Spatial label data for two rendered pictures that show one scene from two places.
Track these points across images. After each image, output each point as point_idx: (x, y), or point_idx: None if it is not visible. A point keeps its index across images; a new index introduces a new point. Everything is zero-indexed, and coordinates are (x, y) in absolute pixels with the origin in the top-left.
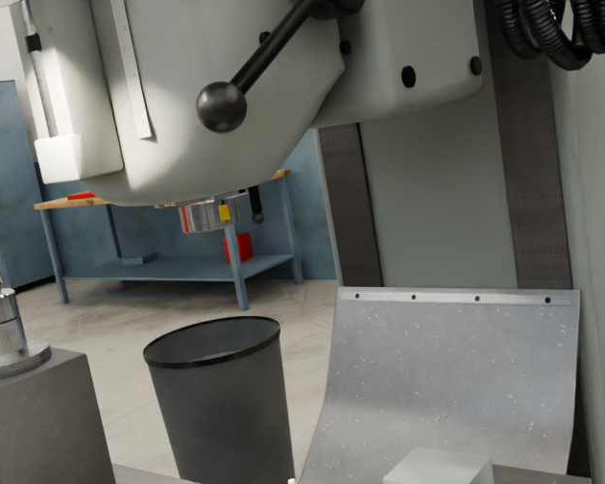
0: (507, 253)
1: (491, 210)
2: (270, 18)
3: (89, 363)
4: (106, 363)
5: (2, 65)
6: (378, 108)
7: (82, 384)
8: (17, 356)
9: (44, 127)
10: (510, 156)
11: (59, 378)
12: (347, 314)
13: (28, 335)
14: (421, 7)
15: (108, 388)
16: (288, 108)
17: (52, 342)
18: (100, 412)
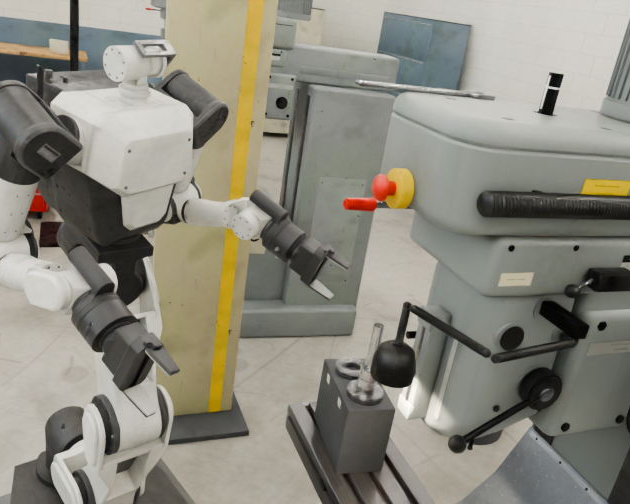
0: (611, 482)
1: (614, 460)
2: (503, 400)
3: (425, 260)
4: (435, 266)
5: (468, 9)
6: (544, 432)
7: (388, 419)
8: (369, 396)
9: (405, 393)
10: None
11: (380, 414)
12: (527, 443)
13: (398, 215)
14: (591, 398)
15: (427, 286)
16: (497, 426)
17: (410, 229)
18: (415, 302)
